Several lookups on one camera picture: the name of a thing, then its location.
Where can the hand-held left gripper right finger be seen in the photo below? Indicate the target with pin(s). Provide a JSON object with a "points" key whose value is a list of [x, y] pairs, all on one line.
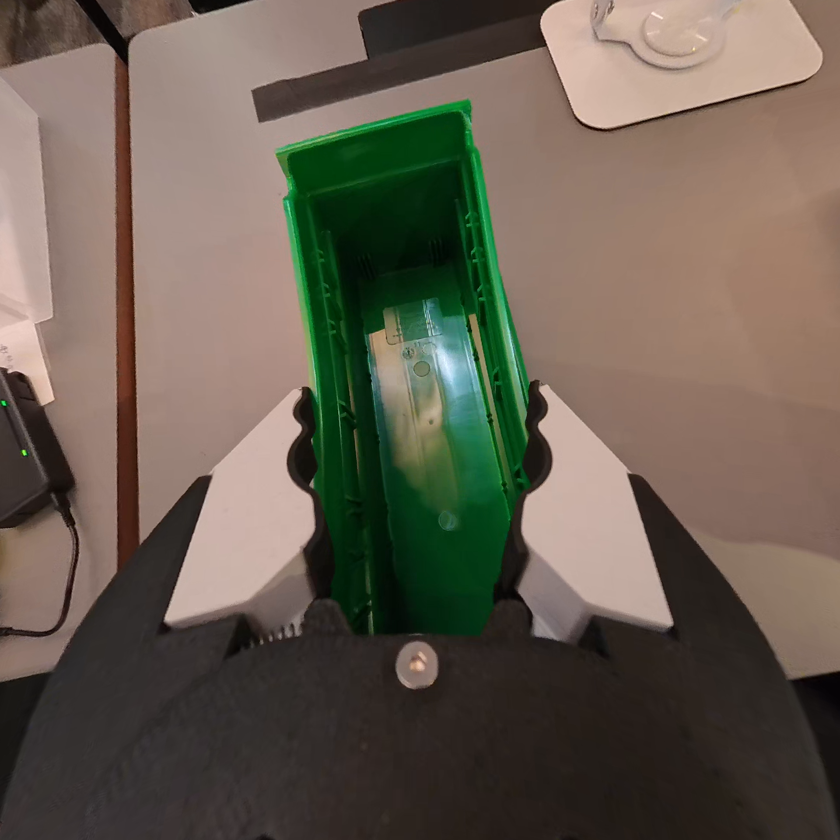
{"points": [[590, 538]]}

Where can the black table strip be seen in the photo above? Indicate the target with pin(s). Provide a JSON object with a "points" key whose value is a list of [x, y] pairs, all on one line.
{"points": [[394, 65]]}

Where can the black charger box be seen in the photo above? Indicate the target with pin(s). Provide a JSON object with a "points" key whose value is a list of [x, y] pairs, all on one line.
{"points": [[26, 453]]}

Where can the white paper sheet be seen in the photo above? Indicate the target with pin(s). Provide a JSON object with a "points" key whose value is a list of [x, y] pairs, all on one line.
{"points": [[19, 229]]}

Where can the green plastic bin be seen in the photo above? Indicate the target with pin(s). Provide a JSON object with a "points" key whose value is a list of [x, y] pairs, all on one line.
{"points": [[433, 459]]}

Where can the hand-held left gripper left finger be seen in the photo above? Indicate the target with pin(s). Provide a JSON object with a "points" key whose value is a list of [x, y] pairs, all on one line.
{"points": [[249, 538]]}

